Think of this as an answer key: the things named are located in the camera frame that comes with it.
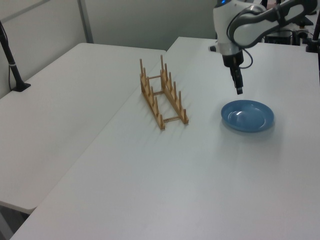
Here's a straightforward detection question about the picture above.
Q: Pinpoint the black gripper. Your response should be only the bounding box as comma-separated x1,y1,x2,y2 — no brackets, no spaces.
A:
222,50,245,95

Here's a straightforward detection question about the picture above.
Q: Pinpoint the blue round plate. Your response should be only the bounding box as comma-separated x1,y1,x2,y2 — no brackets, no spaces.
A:
220,99,275,133

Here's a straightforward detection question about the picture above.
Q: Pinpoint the wooden plate rack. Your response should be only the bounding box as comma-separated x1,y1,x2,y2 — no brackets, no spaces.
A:
139,55,190,131

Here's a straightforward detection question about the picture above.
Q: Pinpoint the black electronics box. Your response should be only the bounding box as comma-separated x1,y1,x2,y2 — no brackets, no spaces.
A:
264,29,294,46

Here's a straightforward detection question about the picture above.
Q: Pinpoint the black keyboard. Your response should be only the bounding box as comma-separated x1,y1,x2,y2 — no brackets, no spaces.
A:
298,16,314,27

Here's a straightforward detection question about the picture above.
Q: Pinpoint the black clamped camera pole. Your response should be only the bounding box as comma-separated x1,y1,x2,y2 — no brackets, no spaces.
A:
305,14,320,53

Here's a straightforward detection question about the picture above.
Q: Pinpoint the grey partition frame post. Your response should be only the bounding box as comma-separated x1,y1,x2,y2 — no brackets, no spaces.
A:
76,0,94,44

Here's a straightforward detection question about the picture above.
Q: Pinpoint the black camera stand with base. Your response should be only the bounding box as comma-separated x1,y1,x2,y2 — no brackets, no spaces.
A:
0,19,32,93

